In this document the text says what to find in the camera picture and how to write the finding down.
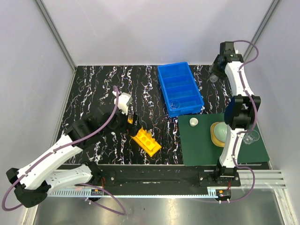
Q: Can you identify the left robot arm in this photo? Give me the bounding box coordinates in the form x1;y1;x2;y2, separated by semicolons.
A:
6;108;142;208

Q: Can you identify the clear round flask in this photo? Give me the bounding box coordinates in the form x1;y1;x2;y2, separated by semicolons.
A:
170;99;180;110

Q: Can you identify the yellow test tube rack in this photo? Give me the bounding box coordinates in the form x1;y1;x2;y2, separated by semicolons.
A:
132;128;162;157

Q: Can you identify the small clear vial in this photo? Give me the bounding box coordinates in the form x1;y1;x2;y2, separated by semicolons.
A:
210;74;218;83

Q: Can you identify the aluminium frame rail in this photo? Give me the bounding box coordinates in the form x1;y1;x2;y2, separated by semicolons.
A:
32;0;77;71

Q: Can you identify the pale green bowl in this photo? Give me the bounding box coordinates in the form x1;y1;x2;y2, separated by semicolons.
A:
214;122;227;143

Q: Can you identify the green mat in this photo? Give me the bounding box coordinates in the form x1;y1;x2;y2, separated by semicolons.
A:
178;113;270;166

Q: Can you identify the clear glass beaker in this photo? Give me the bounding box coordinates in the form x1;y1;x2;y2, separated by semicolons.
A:
243;130;260;145

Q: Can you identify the white round cap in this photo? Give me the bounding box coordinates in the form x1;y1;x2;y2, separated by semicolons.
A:
189;118;198;127

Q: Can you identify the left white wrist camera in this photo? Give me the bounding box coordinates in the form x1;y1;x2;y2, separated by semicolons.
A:
117;93;133;115

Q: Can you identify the blue plastic compartment bin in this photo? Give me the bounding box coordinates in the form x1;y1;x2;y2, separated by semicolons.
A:
157;62;204;118

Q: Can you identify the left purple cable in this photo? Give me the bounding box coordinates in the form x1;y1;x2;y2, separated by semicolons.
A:
1;85;127;216

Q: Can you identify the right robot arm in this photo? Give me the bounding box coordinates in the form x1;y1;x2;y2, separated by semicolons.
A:
210;41;261;186

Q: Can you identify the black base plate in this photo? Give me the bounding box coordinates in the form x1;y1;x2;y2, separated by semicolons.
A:
86;165;240;188

